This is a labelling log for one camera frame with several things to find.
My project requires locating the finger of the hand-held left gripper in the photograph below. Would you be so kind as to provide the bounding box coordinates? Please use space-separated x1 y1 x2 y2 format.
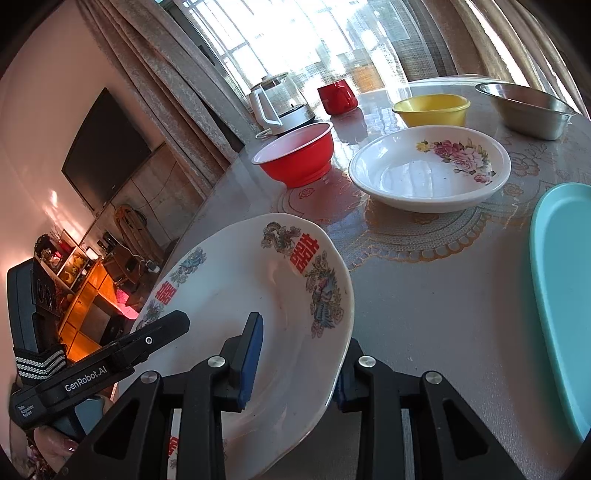
115 311 190 370

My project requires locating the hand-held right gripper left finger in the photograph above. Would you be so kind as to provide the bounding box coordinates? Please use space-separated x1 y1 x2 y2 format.
58 312 265 480

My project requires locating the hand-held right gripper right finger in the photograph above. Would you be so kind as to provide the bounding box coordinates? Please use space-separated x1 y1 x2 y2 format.
336 339 527 480

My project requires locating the white dragon print plate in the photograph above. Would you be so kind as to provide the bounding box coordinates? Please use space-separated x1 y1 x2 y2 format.
113 213 355 480

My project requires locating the white rose print plate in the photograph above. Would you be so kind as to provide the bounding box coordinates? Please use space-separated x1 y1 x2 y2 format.
348 127 512 214

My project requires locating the yellow plastic bowl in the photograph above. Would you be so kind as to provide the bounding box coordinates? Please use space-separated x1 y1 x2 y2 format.
392 94 471 129

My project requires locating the stainless steel bowl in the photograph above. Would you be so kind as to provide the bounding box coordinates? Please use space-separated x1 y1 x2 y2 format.
475 82 577 140

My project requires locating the person's left hand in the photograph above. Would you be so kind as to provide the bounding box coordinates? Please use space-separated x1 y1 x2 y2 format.
30 427 79 472

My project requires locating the orange wooden cabinet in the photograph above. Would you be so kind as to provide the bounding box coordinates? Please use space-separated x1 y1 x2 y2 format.
34 235 139 365

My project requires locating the grey lace print tablecloth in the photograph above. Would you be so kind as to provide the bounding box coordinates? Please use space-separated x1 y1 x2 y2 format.
175 88 591 480

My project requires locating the red plastic bowl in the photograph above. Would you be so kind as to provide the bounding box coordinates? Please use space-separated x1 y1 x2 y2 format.
252 122 334 188

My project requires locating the teal plastic tray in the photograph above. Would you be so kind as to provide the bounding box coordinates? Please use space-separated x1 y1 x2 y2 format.
529 183 591 444

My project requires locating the beige curtain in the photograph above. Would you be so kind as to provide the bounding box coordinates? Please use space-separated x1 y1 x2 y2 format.
452 0 591 116
78 0 259 195

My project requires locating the white glass electric kettle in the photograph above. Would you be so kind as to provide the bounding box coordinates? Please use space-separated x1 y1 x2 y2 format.
249 73 317 137

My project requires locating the red cup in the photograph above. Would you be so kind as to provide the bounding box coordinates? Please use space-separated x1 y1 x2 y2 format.
317 79 358 116

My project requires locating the barred window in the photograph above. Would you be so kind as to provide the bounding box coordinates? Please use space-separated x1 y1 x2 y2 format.
171 0 462 93

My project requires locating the black wall television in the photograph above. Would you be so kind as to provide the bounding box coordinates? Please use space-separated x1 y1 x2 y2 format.
61 88 153 214

